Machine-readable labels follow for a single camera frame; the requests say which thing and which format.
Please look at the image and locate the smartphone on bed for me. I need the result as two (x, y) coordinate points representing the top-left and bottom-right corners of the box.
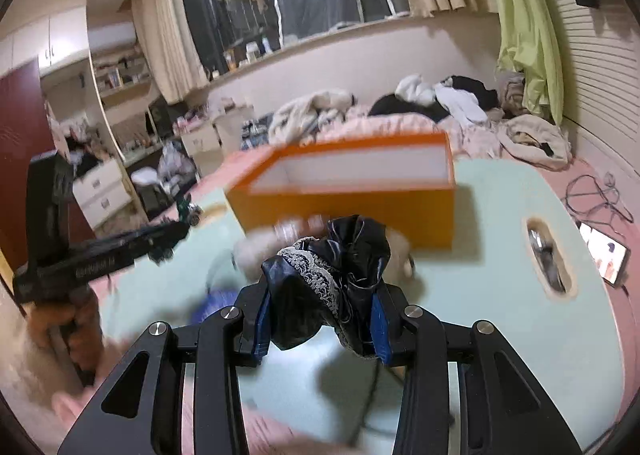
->
(577, 222), (630, 287)

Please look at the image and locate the white clothing pile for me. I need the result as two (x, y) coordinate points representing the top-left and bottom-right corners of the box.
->
(395, 74), (488, 126)

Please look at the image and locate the white drawer cabinet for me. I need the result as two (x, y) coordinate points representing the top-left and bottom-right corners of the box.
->
(73, 158), (131, 230)

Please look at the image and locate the black lace satin cloth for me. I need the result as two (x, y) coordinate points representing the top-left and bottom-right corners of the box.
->
(262, 214), (390, 357)

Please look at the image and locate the lime green hanging garment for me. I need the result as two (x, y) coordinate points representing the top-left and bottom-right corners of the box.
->
(497, 0), (564, 124)

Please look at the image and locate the cream fleece blanket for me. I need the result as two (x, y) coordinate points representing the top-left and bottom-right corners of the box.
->
(268, 89), (355, 146)

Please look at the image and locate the green toy car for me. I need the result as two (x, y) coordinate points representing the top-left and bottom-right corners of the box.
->
(176, 194), (203, 227)

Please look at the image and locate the beige garment on bed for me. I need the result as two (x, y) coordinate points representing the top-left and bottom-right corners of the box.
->
(497, 115), (573, 171)

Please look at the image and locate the person left hand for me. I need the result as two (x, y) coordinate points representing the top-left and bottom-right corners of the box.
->
(27, 290), (104, 371)

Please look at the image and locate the white fluffy scrunchie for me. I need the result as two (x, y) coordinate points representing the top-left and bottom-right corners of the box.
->
(232, 227), (288, 283)

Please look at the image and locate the orange cardboard box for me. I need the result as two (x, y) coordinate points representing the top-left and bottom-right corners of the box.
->
(226, 132), (457, 249)

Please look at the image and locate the black clothing pile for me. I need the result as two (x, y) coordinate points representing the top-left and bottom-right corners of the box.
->
(368, 74), (499, 124)

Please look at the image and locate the beige fluffy scrunchie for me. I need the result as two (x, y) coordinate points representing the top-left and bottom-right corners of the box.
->
(383, 227), (414, 285)

